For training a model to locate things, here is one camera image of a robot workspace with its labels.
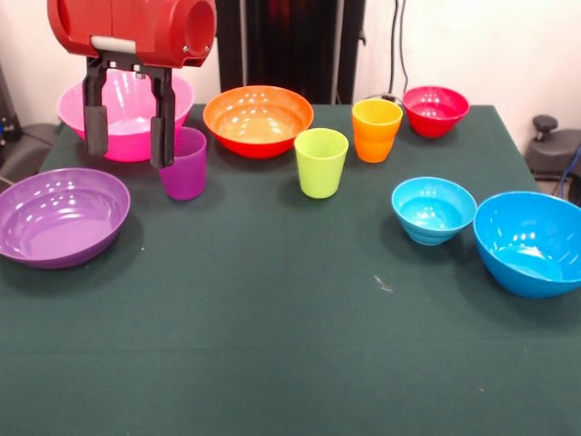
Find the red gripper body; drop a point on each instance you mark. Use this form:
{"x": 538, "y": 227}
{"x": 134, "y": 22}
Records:
{"x": 136, "y": 27}

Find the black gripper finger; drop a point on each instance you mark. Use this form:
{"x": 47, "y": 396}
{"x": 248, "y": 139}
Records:
{"x": 163, "y": 127}
{"x": 95, "y": 122}

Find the purple bowl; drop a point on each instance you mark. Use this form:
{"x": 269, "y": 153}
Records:
{"x": 59, "y": 222}

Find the large pink bowl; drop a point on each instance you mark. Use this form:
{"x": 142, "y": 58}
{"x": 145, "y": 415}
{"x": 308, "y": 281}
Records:
{"x": 127, "y": 118}

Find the purple cup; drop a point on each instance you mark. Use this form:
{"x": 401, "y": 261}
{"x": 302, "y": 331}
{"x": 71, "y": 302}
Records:
{"x": 188, "y": 172}

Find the dark grey stand base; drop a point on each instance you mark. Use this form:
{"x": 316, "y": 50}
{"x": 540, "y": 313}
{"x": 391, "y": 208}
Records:
{"x": 27, "y": 150}
{"x": 558, "y": 150}

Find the black device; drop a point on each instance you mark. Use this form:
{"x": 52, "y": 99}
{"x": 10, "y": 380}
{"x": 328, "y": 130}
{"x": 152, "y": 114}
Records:
{"x": 6, "y": 113}

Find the orange bowl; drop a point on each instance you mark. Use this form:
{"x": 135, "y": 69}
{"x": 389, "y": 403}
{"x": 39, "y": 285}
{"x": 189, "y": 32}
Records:
{"x": 258, "y": 118}

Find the green cup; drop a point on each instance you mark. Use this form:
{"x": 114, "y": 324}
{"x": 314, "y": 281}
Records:
{"x": 320, "y": 168}

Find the orange cup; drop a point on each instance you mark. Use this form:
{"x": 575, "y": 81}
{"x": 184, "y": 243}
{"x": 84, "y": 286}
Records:
{"x": 374, "y": 145}

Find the dark green tablecloth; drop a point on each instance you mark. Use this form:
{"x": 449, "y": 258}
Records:
{"x": 272, "y": 318}

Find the small red bowl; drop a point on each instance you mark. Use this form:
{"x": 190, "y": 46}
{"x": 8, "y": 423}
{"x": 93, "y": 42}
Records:
{"x": 433, "y": 113}

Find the small blue bowl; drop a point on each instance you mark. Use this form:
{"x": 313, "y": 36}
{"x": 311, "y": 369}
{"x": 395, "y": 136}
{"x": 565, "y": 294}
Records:
{"x": 431, "y": 213}

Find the large blue bowl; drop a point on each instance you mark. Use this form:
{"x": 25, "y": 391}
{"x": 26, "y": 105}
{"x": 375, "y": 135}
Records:
{"x": 522, "y": 236}

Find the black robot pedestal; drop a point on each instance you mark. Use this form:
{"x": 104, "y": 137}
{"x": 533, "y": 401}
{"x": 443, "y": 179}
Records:
{"x": 281, "y": 45}

